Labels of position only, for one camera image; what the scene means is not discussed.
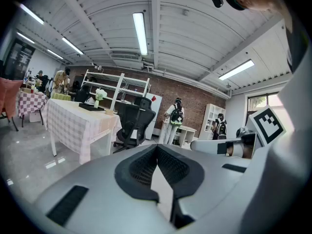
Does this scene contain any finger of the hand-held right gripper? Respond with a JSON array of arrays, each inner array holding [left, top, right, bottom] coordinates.
[[190, 137, 245, 157]]

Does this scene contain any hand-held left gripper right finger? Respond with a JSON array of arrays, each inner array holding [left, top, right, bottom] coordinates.
[[157, 144, 252, 230]]

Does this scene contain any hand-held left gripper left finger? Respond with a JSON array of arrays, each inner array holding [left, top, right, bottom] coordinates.
[[31, 144, 178, 234]]

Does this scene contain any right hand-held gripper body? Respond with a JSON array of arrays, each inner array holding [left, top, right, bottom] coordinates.
[[235, 105, 287, 159]]

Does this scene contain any window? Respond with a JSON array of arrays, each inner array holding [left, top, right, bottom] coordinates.
[[247, 92, 281, 122]]

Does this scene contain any white low desk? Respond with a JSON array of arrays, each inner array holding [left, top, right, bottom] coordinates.
[[177, 125, 198, 149]]

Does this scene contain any white cubby shelf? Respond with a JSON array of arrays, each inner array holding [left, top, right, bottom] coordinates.
[[198, 103, 226, 140]]

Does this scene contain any white cabinet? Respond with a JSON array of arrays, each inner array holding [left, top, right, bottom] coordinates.
[[145, 93, 163, 140]]

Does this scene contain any long ceiling light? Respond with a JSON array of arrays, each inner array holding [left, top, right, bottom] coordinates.
[[132, 12, 149, 57], [19, 3, 45, 25], [46, 48, 64, 60], [218, 59, 255, 81], [16, 31, 36, 44], [61, 36, 84, 56]]

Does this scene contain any beige checked cloth covered table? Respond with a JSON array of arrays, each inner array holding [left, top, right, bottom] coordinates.
[[45, 98, 122, 165]]

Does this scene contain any black mesh office chair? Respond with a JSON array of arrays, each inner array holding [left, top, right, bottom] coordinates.
[[113, 103, 157, 154], [134, 97, 153, 112]]

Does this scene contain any person's black clothing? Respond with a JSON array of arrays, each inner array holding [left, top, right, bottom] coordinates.
[[284, 13, 311, 73]]

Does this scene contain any black rectangular tray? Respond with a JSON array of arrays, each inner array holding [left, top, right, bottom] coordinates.
[[78, 102, 106, 112]]

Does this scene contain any white flower bouquet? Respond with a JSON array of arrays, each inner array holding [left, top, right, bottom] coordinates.
[[95, 88, 108, 102]]

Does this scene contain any green cloth round table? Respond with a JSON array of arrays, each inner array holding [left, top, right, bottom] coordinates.
[[51, 92, 72, 102]]

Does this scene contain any white metal shelf rack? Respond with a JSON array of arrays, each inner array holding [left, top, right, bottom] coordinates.
[[80, 69, 151, 112]]

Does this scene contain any pink checked cloth table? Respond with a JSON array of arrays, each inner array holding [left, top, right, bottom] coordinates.
[[18, 90, 49, 128]]

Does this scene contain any white ceiling air conditioner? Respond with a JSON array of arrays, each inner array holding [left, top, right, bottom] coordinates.
[[110, 53, 145, 71]]

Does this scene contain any orange covered chair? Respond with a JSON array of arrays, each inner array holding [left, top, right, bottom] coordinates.
[[0, 77, 24, 133]]

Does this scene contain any black glass cabinet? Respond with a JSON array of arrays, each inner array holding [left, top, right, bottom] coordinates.
[[4, 39, 36, 81]]

